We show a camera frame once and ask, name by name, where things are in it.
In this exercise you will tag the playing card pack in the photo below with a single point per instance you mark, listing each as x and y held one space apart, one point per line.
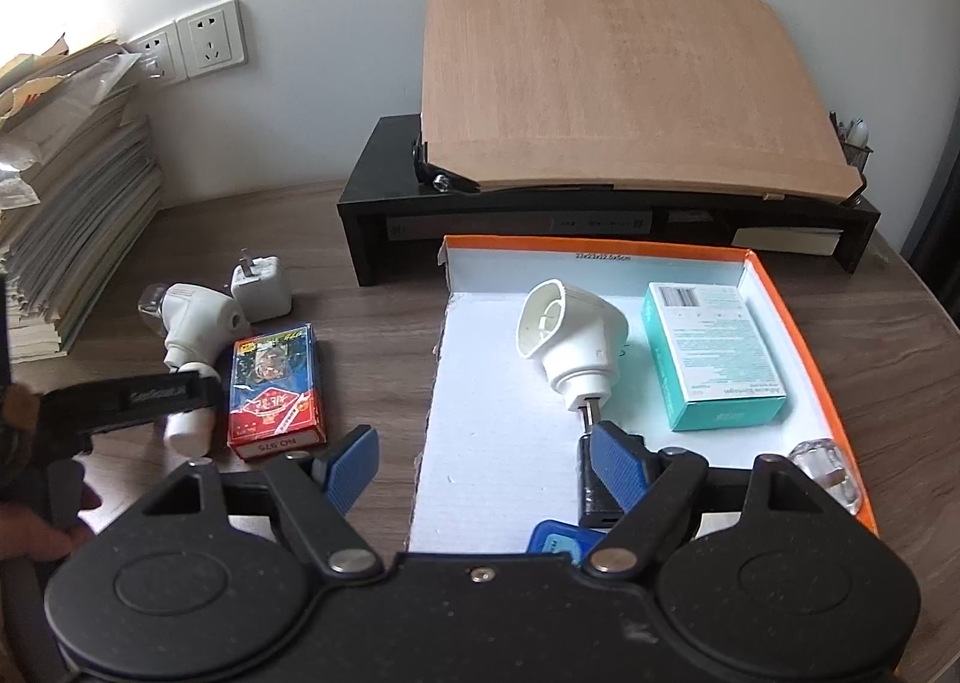
277 390

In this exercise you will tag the stack of books and papers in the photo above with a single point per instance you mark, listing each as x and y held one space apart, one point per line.
67 218

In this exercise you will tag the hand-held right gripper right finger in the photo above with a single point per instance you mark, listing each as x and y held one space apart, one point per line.
619 462

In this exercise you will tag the teal and white carton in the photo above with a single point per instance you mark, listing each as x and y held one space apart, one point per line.
709 360

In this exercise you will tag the translucent plug cover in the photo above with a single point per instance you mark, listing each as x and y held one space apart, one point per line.
154 304

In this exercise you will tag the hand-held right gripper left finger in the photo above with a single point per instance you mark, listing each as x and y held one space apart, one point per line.
352 467

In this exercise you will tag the clear plastic sleeve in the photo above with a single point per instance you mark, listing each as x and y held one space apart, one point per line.
97 81

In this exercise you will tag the wooden reading stand board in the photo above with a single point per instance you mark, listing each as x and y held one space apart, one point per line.
622 75

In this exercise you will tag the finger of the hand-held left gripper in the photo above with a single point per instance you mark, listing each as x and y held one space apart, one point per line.
135 402

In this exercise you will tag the white wall socket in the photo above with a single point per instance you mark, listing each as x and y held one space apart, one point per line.
154 56
212 39

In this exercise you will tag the black mesh pen holder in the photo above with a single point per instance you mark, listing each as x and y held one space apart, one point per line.
855 154

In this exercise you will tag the person's left hand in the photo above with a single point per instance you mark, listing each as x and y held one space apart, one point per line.
34 529

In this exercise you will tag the black desk riser shelf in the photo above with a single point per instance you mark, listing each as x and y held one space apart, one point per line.
390 203

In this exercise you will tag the orange-edged white cardboard box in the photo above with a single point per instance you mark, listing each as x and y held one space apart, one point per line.
487 428

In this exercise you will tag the white usb charger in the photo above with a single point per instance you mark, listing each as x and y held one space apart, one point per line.
261 289

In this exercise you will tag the white angled plug-in heater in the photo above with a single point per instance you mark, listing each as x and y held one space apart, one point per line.
199 315

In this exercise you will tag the blue dental floss box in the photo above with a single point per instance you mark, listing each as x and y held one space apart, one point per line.
559 542

